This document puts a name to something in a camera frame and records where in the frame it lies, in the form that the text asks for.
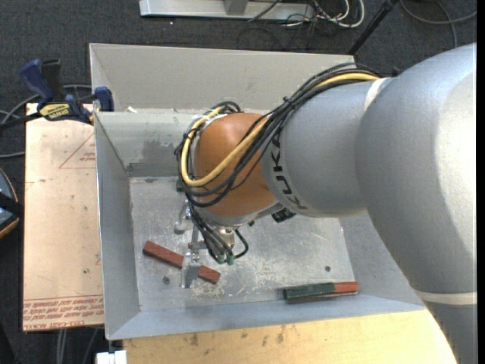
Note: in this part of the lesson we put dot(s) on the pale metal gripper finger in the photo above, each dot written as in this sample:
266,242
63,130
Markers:
182,220
191,273

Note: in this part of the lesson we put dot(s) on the brown cardboard board red print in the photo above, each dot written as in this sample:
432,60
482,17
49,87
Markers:
60,218

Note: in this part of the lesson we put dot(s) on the red-brown flat block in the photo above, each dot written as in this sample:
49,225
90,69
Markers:
346,287
163,255

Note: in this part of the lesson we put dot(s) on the dark green flat block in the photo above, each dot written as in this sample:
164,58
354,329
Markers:
308,292

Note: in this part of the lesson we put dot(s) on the grey metal bin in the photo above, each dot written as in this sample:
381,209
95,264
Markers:
159,85

